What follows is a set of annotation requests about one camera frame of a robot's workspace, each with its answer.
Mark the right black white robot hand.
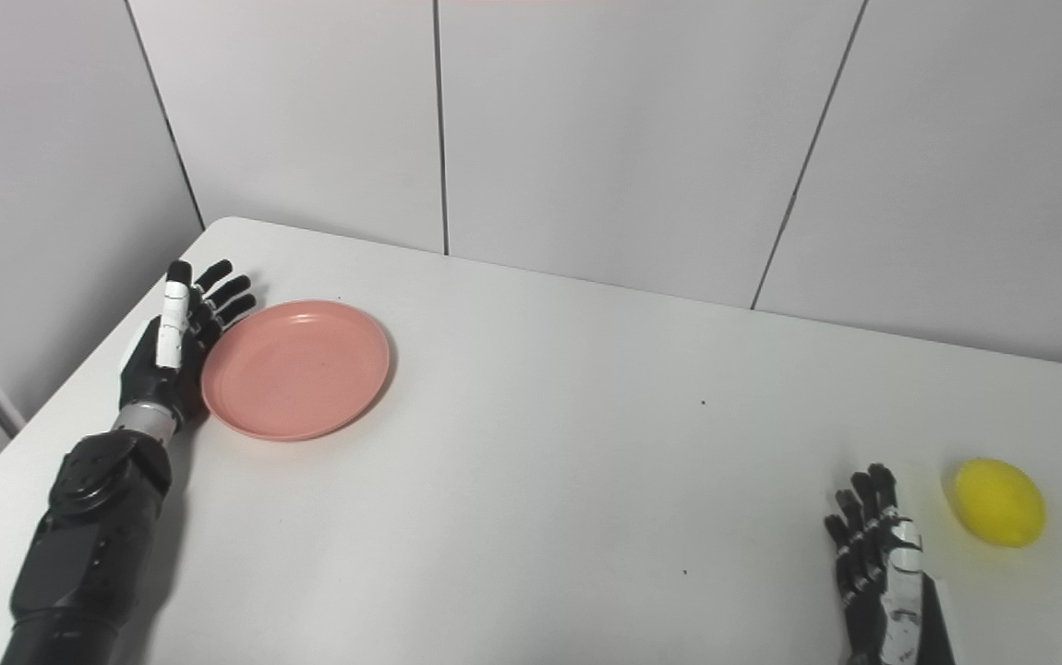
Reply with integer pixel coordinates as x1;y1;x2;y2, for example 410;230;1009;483
824;464;962;665

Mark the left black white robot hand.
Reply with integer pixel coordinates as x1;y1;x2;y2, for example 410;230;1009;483
119;260;257;428

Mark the pink round plate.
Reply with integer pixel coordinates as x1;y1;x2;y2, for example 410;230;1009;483
200;299;392;441

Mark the yellow lemon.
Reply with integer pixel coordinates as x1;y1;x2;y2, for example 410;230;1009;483
953;458;1046;549

